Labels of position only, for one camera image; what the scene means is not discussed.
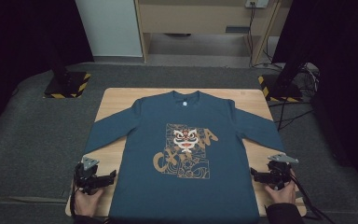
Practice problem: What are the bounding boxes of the left hand-held gripper black cable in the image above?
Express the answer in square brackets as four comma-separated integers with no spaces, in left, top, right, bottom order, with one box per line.
[69,170,79,217]

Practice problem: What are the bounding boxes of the black power cable hanging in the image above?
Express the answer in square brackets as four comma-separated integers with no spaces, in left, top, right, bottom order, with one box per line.
[247,6,258,68]

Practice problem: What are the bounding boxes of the white power strip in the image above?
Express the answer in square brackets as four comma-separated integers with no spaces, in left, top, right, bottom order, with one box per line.
[244,0,270,9]

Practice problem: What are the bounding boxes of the black curtain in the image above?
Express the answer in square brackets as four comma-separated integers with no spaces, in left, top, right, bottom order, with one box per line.
[0,0,95,143]
[271,0,358,195]

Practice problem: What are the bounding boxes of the person's right hand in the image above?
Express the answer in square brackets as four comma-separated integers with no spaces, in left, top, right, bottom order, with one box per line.
[264,179,297,205]

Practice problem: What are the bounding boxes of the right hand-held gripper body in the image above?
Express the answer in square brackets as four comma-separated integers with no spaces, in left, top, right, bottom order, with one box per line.
[260,153,299,191]

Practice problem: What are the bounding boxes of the right hand-held gripper black cable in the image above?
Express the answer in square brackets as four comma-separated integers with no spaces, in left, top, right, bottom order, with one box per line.
[288,168,337,224]

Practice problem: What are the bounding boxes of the hand-held gripper black cable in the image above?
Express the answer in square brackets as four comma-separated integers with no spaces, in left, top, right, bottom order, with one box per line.
[69,170,79,217]
[288,168,337,224]

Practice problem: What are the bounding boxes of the light wooden desk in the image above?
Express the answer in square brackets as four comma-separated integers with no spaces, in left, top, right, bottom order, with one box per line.
[133,0,293,67]

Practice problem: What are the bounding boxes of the black cables on floor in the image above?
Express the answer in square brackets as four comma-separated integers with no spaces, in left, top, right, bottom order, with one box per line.
[260,61,322,133]

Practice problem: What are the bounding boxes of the blue long-sleeved printed shirt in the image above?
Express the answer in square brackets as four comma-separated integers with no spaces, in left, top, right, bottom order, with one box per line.
[83,90,286,224]

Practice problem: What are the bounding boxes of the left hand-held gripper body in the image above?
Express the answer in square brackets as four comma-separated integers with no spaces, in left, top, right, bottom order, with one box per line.
[74,156,106,196]

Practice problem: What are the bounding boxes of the white cabinet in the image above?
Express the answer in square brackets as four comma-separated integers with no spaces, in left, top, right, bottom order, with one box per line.
[74,0,144,58]

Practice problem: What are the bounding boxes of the black stand with striped base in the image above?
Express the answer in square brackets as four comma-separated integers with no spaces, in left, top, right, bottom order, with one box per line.
[257,60,304,104]
[43,59,92,100]

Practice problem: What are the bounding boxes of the person's left hand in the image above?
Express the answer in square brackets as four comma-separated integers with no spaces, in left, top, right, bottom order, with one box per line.
[74,187,105,218]

